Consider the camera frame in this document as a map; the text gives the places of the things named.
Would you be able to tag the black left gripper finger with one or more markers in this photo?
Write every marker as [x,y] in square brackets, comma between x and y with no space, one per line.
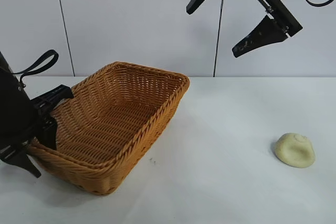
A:
[27,162]
[48,134]

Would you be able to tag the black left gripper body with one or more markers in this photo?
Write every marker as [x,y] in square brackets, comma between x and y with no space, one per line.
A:
[13,108]

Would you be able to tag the woven wicker basket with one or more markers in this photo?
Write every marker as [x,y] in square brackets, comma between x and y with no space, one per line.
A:
[113,119]

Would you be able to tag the pale egg yolk pastry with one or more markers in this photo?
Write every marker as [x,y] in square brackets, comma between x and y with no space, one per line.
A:
[294,151]

